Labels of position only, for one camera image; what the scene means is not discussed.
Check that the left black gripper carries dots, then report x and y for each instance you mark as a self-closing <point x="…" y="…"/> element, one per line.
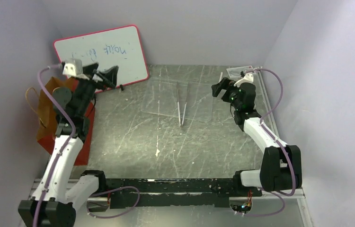
<point x="110" y="74"/>

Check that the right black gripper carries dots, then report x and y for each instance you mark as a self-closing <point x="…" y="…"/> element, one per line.
<point x="227" y="91"/>

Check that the white handled metal tongs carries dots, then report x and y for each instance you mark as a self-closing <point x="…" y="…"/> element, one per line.
<point x="182" y="101"/>

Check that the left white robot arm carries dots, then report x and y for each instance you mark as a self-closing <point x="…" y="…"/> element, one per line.
<point x="52" y="203"/>

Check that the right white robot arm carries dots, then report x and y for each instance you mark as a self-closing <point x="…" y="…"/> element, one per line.
<point x="281" y="167"/>

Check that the small white card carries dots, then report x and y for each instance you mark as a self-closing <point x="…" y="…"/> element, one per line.
<point x="235" y="72"/>

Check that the red framed whiteboard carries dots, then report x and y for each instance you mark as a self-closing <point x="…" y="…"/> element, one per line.
<point x="120" y="46"/>

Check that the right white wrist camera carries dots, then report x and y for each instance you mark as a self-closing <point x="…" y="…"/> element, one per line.
<point x="247" y="78"/>

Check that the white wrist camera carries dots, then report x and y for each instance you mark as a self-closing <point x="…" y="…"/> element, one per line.
<point x="72" y="67"/>
<point x="247" y="78"/>

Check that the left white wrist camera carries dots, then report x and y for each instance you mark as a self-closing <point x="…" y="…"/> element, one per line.
<point x="72" y="67"/>

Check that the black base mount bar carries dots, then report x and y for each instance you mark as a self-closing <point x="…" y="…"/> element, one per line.
<point x="126" y="192"/>

